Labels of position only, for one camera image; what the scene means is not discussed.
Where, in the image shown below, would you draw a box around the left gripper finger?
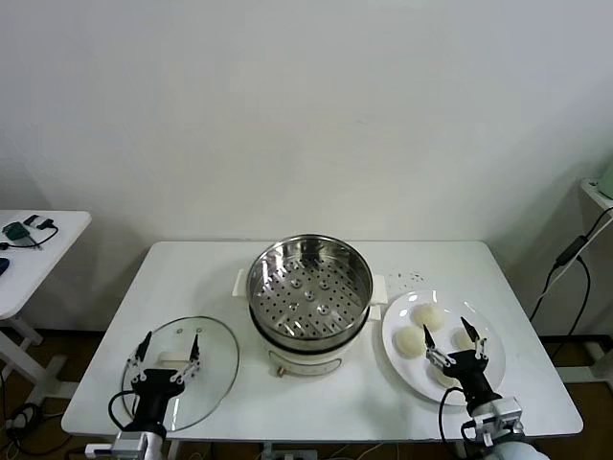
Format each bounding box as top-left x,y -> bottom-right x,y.
125,332 -> 153,382
171,333 -> 202,386

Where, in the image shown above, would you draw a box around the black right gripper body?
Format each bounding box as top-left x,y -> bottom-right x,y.
443,349 -> 504,408

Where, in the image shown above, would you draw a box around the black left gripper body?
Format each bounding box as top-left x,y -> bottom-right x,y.
128,367 -> 188,435

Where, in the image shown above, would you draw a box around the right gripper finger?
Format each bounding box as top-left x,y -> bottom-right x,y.
421,324 -> 454,373
460,315 -> 489,365

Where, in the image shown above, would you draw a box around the white steamed baozi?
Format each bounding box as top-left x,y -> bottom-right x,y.
452,328 -> 480,351
412,304 -> 446,332
429,366 -> 461,388
393,326 -> 427,359

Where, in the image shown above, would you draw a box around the round glass pot lid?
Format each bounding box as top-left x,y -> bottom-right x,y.
121,314 -> 240,432

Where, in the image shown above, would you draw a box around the perforated steel steamer basket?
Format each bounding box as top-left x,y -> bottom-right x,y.
246,233 -> 375,349

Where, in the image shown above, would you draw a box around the round white plate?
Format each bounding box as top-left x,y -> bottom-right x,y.
381,289 -> 508,407

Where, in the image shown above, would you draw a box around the scattered dark crumbs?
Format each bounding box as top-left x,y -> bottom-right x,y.
386,270 -> 425,288

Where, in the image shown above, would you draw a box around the white electric cooker base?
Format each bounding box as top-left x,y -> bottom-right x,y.
232,267 -> 388,380

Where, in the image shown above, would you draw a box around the black power adapter brick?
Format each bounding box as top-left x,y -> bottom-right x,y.
555,234 -> 589,269

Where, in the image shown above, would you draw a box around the white side table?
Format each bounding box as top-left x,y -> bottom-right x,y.
0,209 -> 92,408

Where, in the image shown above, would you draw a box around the white power strip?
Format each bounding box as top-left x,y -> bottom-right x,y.
261,445 -> 320,460

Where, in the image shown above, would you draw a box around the small green device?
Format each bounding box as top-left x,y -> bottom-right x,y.
2,220 -> 31,241

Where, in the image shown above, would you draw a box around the white equipment stand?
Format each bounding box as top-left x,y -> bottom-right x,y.
579,176 -> 613,384

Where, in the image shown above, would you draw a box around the pale green appliance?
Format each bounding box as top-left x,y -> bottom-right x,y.
598,162 -> 613,200

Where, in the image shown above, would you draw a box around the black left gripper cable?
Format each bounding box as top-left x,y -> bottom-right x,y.
107,388 -> 145,432

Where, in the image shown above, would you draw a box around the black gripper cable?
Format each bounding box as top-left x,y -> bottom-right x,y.
107,388 -> 145,432
438,385 -> 468,460

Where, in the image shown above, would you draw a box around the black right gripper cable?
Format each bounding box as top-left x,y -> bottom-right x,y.
438,385 -> 468,460

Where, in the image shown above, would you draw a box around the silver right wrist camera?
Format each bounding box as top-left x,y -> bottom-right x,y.
460,396 -> 526,447

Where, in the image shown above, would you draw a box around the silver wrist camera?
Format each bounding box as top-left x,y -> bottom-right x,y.
460,396 -> 526,447
84,430 -> 148,457

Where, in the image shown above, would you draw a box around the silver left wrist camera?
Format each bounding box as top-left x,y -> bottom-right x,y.
84,430 -> 148,457

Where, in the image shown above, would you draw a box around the long black power cable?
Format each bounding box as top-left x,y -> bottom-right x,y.
528,205 -> 613,360

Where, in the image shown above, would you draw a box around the black floor cable bundle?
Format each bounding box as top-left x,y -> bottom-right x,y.
0,368 -> 63,456

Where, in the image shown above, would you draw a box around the thin black cable with plug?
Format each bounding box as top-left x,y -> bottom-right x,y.
0,218 -> 61,251

